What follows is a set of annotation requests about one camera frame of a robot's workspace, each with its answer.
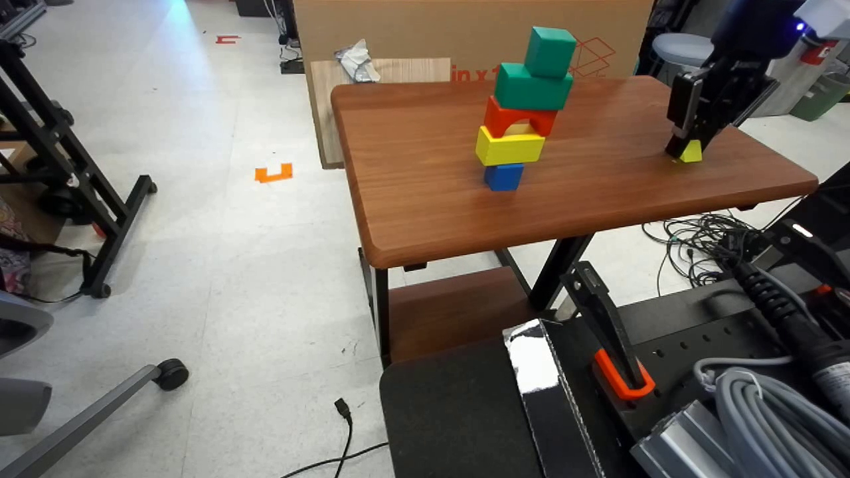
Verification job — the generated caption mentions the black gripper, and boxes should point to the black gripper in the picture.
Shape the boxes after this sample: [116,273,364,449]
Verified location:
[665,56,782,165]

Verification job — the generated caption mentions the yellow triangle block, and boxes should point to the yellow triangle block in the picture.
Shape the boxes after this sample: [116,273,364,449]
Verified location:
[674,137,706,168]

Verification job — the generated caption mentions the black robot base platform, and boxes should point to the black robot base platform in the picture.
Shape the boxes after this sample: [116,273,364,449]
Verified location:
[379,161,850,478]

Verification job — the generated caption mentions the grey chair seat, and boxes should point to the grey chair seat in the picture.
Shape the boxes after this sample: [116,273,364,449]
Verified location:
[649,31,717,77]

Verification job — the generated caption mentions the green bin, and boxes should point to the green bin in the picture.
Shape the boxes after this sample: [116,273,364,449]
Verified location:
[786,70,850,124]

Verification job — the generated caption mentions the green cube block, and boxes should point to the green cube block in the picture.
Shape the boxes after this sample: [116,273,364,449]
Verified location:
[524,24,580,81]

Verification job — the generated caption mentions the green rectangular block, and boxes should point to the green rectangular block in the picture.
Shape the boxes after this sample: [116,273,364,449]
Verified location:
[491,60,577,115]

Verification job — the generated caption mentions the yellow rectangular block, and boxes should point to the yellow rectangular block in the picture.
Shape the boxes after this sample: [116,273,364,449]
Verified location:
[472,124,548,170]

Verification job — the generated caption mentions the red arch block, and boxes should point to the red arch block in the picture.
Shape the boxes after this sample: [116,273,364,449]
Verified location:
[480,95,560,140]

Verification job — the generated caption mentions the blue block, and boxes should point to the blue block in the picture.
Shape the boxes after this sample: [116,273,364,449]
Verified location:
[480,161,527,193]

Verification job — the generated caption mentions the black clamp with orange grip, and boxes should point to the black clamp with orange grip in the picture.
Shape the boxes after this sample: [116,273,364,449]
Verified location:
[560,261,658,407]

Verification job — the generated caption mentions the large cardboard box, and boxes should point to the large cardboard box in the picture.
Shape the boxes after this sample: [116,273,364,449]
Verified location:
[290,0,658,88]

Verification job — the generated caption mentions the brown wooden lower shelf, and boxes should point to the brown wooden lower shelf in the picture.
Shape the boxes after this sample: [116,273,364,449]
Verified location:
[385,262,539,366]

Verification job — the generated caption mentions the chrome metal strip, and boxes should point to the chrome metal strip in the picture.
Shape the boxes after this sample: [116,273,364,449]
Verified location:
[500,316,609,478]

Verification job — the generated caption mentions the white crumpled paper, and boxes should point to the white crumpled paper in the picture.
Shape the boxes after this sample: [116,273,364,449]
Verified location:
[336,38,383,85]

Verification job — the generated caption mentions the black metal stand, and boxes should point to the black metal stand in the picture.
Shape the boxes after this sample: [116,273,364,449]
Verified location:
[0,0,160,299]

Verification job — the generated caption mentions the black office chair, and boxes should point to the black office chair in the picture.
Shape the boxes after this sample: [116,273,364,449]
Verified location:
[0,289,192,478]

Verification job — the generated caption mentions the tangled thin cables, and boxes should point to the tangled thin cables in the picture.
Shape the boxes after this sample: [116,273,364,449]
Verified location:
[640,210,800,299]

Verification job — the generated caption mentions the black corrugated hose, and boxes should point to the black corrugated hose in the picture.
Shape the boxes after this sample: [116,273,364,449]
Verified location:
[711,235,850,400]

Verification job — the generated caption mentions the grey coiled cable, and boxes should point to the grey coiled cable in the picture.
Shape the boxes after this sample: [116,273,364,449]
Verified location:
[693,355,850,478]

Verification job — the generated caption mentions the silver metal bracket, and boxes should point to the silver metal bracket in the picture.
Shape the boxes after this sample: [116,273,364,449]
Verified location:
[630,397,755,478]

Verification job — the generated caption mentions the black table leg frame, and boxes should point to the black table leg frame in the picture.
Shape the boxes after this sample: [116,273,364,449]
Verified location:
[357,234,596,370]

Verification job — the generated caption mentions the black floor cable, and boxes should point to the black floor cable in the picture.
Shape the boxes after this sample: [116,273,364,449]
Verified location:
[279,395,394,478]

